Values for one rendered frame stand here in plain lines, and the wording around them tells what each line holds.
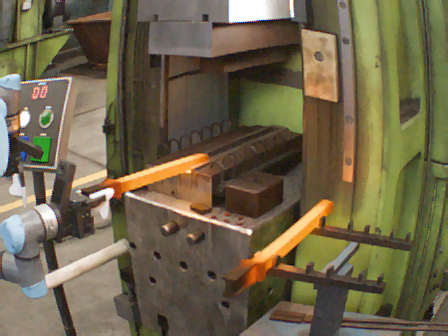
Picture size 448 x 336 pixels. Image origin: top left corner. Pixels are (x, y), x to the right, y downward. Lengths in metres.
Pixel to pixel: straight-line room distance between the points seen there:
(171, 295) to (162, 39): 0.67
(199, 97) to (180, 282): 0.55
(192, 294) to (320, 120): 0.54
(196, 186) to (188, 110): 0.34
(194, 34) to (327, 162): 0.43
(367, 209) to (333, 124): 0.22
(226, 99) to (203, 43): 0.55
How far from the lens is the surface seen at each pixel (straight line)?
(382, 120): 1.47
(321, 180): 1.58
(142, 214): 1.67
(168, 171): 1.55
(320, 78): 1.49
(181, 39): 1.55
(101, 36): 8.46
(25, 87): 1.92
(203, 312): 1.68
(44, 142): 1.80
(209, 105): 1.97
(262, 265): 1.19
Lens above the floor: 1.52
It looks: 19 degrees down
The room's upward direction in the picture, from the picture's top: straight up
